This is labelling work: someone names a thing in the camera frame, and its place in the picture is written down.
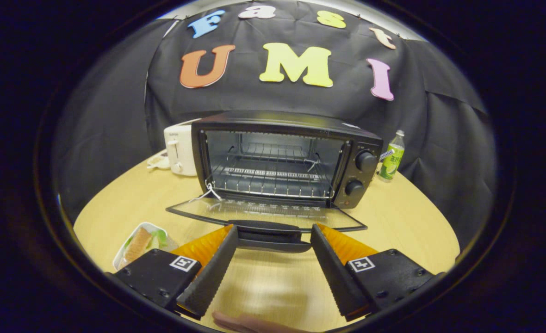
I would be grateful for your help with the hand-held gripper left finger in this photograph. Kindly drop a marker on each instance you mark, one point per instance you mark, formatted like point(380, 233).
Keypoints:
point(213, 273)

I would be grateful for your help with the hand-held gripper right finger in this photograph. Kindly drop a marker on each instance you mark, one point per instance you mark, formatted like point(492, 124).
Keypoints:
point(335, 273)

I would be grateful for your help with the toasted sandwich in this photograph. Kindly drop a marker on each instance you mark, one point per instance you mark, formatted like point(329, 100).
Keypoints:
point(138, 245)

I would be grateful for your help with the black toaster oven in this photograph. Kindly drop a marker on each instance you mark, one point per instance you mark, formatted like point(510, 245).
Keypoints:
point(273, 122)

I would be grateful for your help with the white food tray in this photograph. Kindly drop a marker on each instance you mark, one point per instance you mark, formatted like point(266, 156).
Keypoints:
point(171, 243)

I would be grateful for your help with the white pop-up toaster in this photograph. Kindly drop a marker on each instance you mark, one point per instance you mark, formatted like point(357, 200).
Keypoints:
point(183, 152)

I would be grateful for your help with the green label drink bottle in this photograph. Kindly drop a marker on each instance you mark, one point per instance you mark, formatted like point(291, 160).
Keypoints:
point(391, 162)

